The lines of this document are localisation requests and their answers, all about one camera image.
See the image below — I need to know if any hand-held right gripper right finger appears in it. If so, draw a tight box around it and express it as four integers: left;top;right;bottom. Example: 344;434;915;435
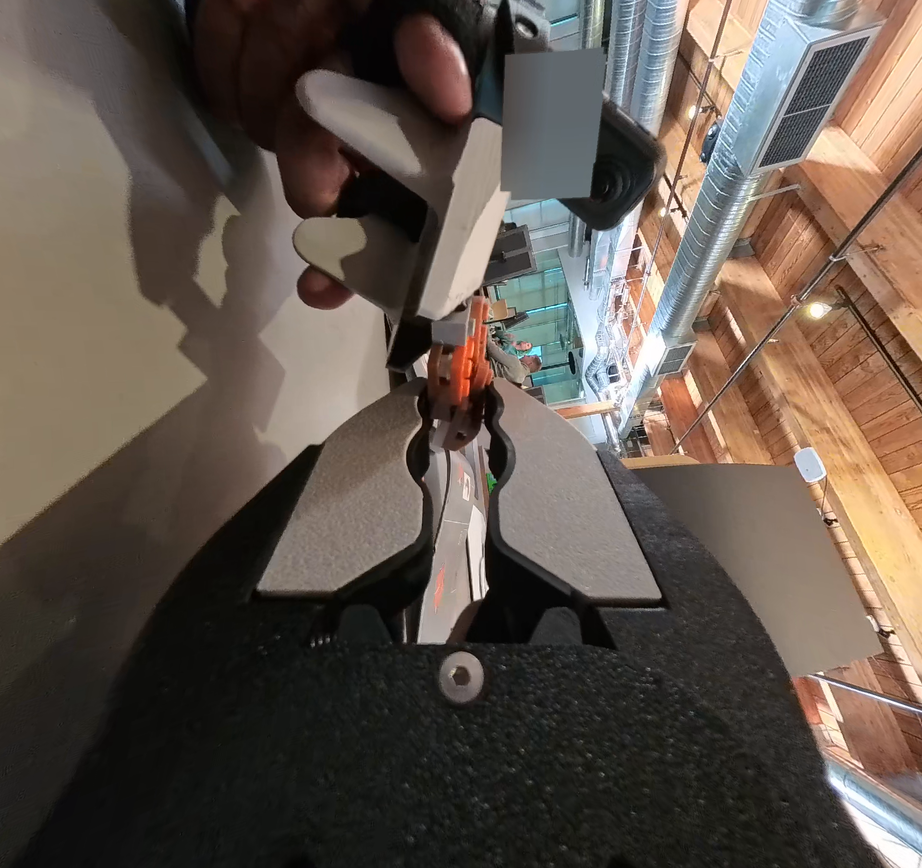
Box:
486;378;664;607

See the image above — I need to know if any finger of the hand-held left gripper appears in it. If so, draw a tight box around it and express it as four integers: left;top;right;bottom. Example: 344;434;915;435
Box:
385;313;435;373
412;115;511;323

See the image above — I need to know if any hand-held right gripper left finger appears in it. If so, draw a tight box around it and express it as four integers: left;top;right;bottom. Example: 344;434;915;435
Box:
255;378;437;602

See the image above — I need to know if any orange brick plate assembly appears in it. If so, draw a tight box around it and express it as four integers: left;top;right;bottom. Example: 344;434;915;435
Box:
427;297;497;408

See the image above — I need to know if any grey desk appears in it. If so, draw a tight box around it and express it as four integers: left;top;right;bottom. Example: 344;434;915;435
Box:
0;0;433;868

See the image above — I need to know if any person's left hand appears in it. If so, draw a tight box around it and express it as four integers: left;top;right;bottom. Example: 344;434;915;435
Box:
183;0;476;312

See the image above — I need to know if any small air vent grille box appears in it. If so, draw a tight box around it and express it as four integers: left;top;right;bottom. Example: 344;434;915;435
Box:
650;337;698;380

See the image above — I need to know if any large air vent grille box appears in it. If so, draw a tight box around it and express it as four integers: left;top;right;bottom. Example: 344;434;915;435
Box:
748;16;886;179

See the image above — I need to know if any silver spiral air duct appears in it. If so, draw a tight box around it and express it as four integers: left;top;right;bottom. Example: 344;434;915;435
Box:
608;0;649;116
616;0;890;415
637;0;705;135

